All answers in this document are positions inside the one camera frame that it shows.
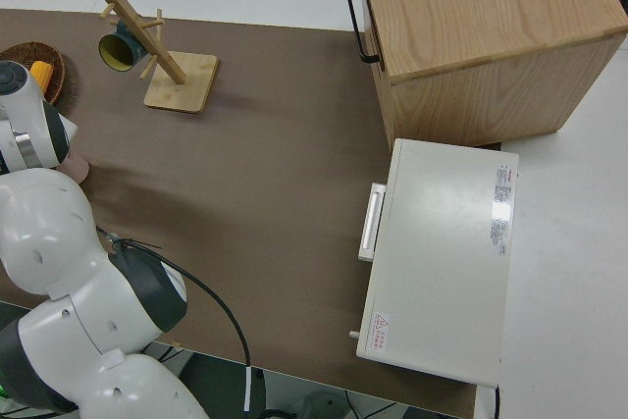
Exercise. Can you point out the pink mug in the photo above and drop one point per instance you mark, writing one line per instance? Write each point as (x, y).
(76, 169)

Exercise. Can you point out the wooden mug tree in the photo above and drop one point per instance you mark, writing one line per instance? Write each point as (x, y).
(186, 85)

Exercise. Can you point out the dark blue mug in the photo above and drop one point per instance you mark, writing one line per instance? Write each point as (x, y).
(120, 53)

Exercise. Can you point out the white toaster oven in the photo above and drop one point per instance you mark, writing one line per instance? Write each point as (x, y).
(441, 252)

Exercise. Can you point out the brown table mat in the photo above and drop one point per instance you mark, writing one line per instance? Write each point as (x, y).
(270, 169)

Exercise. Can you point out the brown wicker basket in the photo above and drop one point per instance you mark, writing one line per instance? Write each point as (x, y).
(56, 70)

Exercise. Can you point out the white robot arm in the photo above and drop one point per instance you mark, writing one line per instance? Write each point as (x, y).
(54, 291)

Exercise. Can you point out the wooden cabinet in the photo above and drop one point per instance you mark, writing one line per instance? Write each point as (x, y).
(490, 21)

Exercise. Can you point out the yellow corn cob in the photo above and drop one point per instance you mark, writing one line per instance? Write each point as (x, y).
(43, 75)

